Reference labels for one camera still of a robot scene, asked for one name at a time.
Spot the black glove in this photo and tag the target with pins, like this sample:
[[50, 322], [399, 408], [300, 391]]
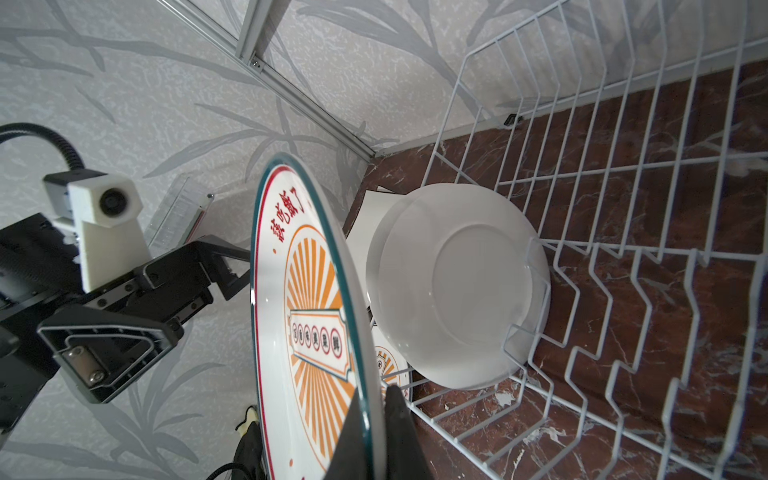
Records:
[[247, 460]]

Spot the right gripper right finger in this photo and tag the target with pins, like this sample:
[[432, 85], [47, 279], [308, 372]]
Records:
[[405, 457]]

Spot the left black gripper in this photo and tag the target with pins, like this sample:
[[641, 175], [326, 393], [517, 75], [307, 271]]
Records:
[[105, 340]]

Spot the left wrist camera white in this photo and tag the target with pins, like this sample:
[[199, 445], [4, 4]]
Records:
[[99, 213]]

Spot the white wire dish rack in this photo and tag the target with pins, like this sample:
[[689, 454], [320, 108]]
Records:
[[635, 142]]

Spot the square white plate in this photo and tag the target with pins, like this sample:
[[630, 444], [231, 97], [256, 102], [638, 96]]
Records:
[[375, 206]]

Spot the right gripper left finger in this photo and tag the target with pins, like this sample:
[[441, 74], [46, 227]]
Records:
[[350, 460]]

